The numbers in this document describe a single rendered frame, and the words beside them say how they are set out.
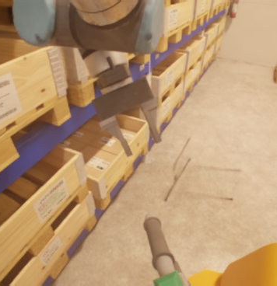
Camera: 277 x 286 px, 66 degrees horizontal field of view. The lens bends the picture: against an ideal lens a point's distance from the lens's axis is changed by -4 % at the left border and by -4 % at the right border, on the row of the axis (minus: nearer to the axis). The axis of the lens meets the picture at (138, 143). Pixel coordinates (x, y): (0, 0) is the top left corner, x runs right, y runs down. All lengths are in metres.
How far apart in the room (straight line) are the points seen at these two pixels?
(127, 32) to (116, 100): 0.21
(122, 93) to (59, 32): 0.19
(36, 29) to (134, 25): 0.16
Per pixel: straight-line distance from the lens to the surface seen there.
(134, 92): 0.50
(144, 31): 0.32
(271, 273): 1.08
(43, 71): 0.95
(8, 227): 1.08
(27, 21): 0.41
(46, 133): 1.10
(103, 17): 0.29
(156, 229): 0.49
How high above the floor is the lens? 1.76
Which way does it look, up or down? 39 degrees down
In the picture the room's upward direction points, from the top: straight up
